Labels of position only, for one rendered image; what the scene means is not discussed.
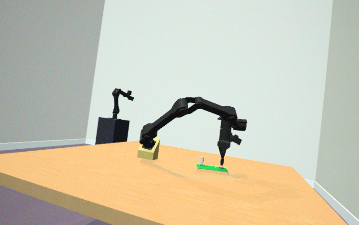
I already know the green circuit board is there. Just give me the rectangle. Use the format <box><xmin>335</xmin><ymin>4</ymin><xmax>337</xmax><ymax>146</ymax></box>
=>
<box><xmin>197</xmin><ymin>156</ymin><xmax>229</xmax><ymax>175</ymax></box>

